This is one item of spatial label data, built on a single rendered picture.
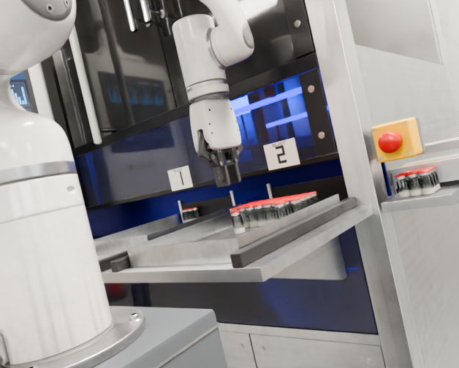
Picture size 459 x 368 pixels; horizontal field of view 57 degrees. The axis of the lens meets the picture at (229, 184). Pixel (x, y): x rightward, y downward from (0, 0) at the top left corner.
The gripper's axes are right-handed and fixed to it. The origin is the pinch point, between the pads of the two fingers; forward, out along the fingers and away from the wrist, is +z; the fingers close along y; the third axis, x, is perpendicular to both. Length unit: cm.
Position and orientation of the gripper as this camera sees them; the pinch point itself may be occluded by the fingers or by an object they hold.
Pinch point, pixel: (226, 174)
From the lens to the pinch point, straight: 84.8
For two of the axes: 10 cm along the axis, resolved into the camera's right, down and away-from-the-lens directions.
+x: 7.5, -1.5, -6.4
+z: 2.2, 9.7, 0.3
